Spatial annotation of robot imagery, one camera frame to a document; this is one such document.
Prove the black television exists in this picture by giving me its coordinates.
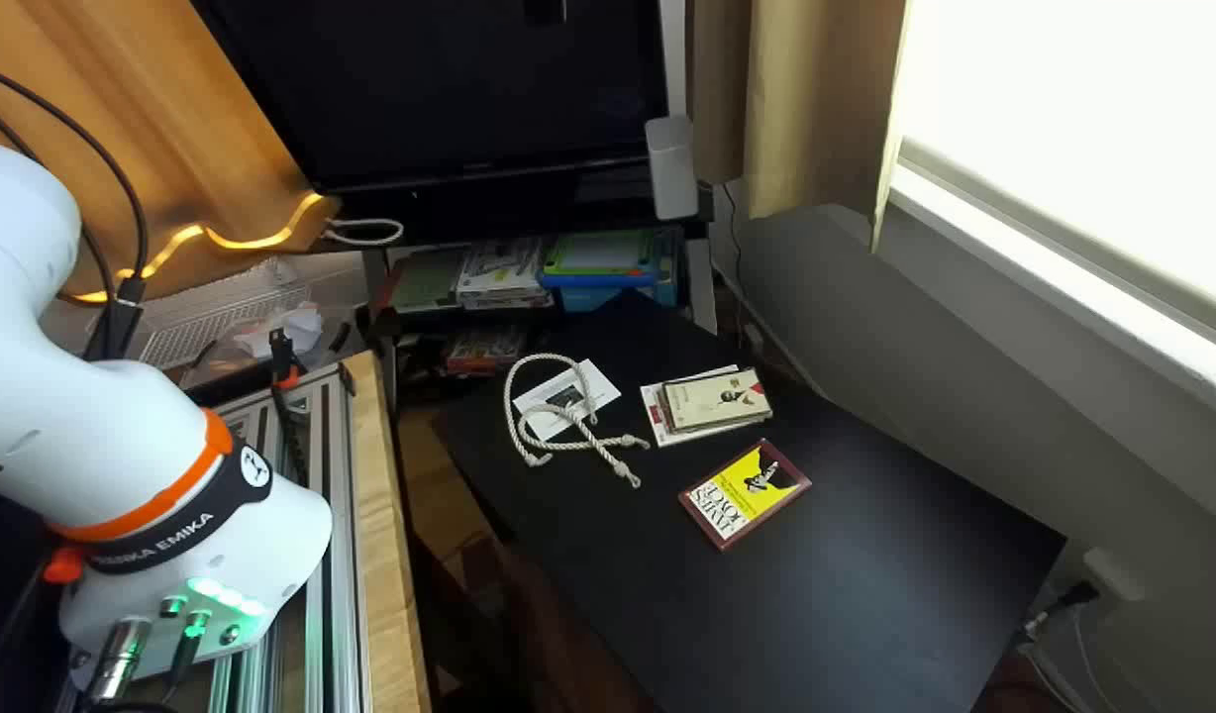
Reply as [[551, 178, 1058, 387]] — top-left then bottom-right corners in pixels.
[[193, 0, 665, 189]]

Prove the stack of books on shelf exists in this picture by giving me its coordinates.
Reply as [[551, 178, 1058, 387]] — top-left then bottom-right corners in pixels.
[[391, 238, 551, 312]]

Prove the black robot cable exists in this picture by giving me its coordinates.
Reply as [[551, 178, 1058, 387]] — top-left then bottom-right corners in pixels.
[[0, 56, 154, 364]]

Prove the black low table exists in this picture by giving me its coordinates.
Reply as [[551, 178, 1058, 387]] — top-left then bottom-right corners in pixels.
[[442, 376, 1063, 713]]

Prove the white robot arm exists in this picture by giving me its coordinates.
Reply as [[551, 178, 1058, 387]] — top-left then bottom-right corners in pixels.
[[0, 149, 332, 683]]

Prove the wooden mounting board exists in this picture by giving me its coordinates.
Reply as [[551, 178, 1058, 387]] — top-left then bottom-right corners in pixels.
[[346, 352, 431, 713]]

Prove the tan curtain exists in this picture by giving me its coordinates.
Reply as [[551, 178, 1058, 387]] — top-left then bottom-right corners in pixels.
[[690, 0, 908, 217]]

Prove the white rope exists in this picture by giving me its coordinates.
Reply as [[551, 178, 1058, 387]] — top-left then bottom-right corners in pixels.
[[501, 351, 654, 490]]

